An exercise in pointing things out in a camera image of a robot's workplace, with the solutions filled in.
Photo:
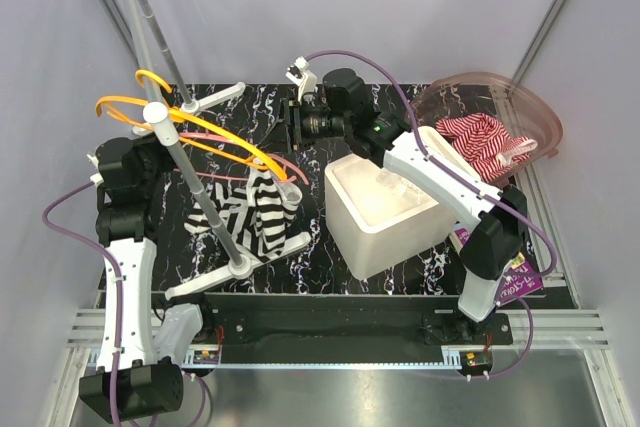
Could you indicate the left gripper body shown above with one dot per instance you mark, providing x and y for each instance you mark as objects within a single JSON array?
[{"x": 157, "y": 158}]

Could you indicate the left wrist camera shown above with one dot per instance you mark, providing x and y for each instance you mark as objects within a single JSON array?
[{"x": 96, "y": 178}]

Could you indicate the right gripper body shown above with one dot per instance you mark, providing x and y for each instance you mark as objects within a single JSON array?
[{"x": 291, "y": 116}]

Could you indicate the black marble pattern mat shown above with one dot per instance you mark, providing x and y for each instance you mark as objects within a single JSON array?
[{"x": 338, "y": 112}]

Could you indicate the yellow plastic hanger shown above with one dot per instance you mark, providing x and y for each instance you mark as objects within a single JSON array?
[{"x": 285, "y": 170}]

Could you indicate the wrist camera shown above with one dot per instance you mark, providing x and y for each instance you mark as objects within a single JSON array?
[
  {"x": 300, "y": 74},
  {"x": 96, "y": 178}
]

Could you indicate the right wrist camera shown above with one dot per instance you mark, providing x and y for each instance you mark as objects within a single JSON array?
[{"x": 300, "y": 74}]

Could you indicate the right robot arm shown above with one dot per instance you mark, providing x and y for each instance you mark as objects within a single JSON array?
[{"x": 494, "y": 218}]

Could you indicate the red white striped tank top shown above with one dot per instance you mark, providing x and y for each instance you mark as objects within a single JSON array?
[{"x": 484, "y": 143}]

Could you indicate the black white striped tank top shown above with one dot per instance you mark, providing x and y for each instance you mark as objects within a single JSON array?
[{"x": 259, "y": 213}]

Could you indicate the white clothes rack base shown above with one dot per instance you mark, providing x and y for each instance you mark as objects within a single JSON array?
[{"x": 241, "y": 263}]

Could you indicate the purple children's book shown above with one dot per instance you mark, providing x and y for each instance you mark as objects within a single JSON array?
[{"x": 516, "y": 283}]

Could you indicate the white foam box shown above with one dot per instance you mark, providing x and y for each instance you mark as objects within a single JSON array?
[{"x": 379, "y": 219}]

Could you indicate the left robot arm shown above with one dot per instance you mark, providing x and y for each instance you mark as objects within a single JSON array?
[{"x": 138, "y": 370}]

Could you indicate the aluminium frame rail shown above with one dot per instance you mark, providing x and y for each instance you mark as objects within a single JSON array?
[{"x": 546, "y": 320}]

